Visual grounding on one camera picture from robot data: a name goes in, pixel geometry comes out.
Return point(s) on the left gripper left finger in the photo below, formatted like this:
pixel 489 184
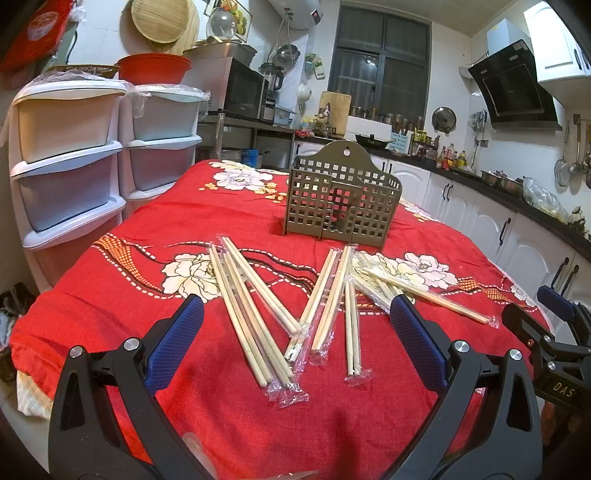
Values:
pixel 85 439

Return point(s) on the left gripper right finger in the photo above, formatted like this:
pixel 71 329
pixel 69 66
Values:
pixel 485 423

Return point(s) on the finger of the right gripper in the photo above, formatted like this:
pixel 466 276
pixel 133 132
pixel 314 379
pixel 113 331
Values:
pixel 532 334
pixel 566 310

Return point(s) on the chopstick pair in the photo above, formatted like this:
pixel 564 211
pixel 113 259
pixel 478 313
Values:
pixel 281 312
pixel 240 318
pixel 408 287
pixel 292 393
pixel 310 310
pixel 355 373
pixel 326 325

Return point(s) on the dark kitchen window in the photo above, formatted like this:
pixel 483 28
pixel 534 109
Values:
pixel 382 61

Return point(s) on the white lower cabinets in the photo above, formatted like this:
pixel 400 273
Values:
pixel 471 244

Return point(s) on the red floral tablecloth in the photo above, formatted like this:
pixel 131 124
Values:
pixel 142 271

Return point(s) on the black range hood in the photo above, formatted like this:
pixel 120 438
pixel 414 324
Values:
pixel 515 100

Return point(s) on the hanging metal pot lid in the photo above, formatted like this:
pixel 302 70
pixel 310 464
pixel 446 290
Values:
pixel 444 120

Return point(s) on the brown perforated utensil holder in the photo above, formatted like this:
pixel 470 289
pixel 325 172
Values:
pixel 339 194

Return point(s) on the white upper cabinet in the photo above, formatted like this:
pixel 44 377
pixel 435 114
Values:
pixel 562 67

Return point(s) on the black wok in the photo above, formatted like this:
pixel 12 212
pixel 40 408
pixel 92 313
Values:
pixel 371 142

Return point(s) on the wooden cutting board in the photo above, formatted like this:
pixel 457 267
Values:
pixel 339 106

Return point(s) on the white plastic drawer tower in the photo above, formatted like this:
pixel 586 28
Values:
pixel 157 128
pixel 63 152

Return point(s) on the blue canister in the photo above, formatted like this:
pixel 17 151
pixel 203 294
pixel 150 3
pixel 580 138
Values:
pixel 250 157

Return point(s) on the metal shelf rack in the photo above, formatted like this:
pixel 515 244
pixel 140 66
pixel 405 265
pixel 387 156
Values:
pixel 223 136

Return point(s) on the red plastic basin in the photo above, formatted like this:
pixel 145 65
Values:
pixel 153 68

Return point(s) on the white water heater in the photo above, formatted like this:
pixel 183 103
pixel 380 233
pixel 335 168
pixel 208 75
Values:
pixel 301 14

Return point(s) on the red shopping bag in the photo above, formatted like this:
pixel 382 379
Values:
pixel 39 37

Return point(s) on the round bamboo steamer lid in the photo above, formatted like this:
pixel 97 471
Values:
pixel 170 26

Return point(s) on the glass pot lid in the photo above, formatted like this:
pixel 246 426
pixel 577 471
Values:
pixel 221 25

